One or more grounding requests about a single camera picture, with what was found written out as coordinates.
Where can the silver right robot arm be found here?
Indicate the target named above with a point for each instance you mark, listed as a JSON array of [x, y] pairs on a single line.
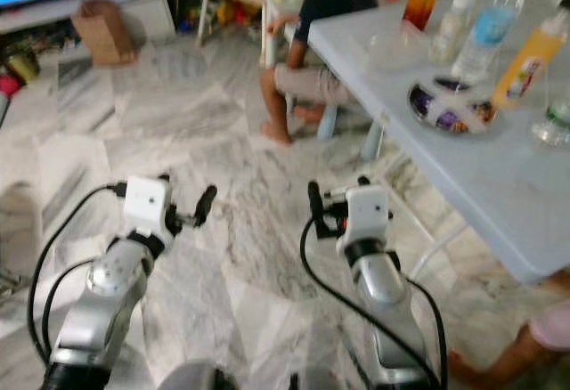
[[383, 292]]

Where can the light blue plastic stool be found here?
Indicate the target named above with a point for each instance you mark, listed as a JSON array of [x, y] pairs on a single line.
[[372, 139]]

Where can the round plate with purple packets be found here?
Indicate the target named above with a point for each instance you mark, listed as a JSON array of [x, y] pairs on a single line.
[[445, 109]]

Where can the white folding table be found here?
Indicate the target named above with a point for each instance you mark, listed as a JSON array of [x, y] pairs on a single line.
[[499, 194]]

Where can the brown paper bag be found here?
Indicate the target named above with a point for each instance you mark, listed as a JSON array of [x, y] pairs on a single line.
[[105, 34]]

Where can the grey robot left leg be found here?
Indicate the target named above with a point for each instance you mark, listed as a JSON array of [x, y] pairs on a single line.
[[191, 377]]

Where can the white television cabinet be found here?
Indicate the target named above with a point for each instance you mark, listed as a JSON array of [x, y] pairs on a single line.
[[151, 3]]

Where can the child in dark shirt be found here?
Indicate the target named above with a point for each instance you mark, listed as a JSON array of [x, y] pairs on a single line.
[[329, 7]]

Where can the small clear white bottle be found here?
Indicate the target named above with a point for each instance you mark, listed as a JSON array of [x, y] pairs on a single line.
[[451, 27]]

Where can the red round toy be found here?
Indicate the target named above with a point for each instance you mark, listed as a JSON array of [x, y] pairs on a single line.
[[9, 84]]

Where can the blue label water bottle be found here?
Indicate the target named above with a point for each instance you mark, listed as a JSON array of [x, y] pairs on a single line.
[[490, 27]]

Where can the clear bottle with green label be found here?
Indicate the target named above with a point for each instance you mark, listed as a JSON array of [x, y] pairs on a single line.
[[554, 123]]

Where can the yellow orange juice bottle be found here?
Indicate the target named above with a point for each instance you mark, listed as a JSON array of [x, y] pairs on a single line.
[[530, 60]]

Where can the bare leg of person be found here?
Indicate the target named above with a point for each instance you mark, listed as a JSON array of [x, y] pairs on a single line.
[[525, 341]]

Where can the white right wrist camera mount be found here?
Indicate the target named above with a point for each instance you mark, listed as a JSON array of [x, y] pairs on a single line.
[[365, 214]]

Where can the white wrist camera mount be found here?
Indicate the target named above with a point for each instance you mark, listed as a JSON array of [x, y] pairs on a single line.
[[365, 214], [147, 207]]

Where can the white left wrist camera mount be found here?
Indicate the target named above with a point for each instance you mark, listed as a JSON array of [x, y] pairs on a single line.
[[147, 207]]

